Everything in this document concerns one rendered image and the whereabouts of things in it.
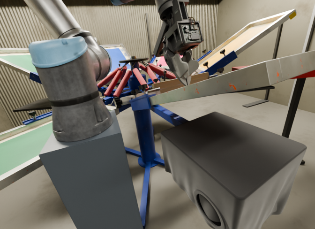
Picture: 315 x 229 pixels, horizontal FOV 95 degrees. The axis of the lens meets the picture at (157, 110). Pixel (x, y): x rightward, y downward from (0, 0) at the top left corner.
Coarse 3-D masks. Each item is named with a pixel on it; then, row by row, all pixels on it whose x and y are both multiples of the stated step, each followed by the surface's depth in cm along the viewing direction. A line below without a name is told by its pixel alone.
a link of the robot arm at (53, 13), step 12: (24, 0) 39; (36, 0) 38; (48, 0) 39; (60, 0) 41; (36, 12) 39; (48, 12) 39; (60, 12) 40; (48, 24) 40; (60, 24) 40; (72, 24) 42; (60, 36) 41; (72, 36) 40; (84, 36) 42; (96, 48) 44; (108, 60) 49; (108, 72) 50
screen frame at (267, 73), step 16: (256, 64) 23; (272, 64) 22; (288, 64) 24; (304, 64) 27; (208, 80) 32; (224, 80) 29; (240, 80) 26; (256, 80) 23; (272, 80) 22; (160, 96) 55; (176, 96) 45; (192, 96) 39
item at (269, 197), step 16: (288, 160) 54; (272, 176) 49; (288, 176) 61; (256, 192) 46; (272, 192) 56; (288, 192) 70; (240, 208) 45; (256, 208) 52; (272, 208) 64; (240, 224) 50; (256, 224) 61
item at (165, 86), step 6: (204, 72) 94; (192, 78) 89; (198, 78) 91; (204, 78) 93; (156, 84) 78; (162, 84) 80; (168, 84) 82; (174, 84) 83; (180, 84) 85; (162, 90) 80; (168, 90) 81
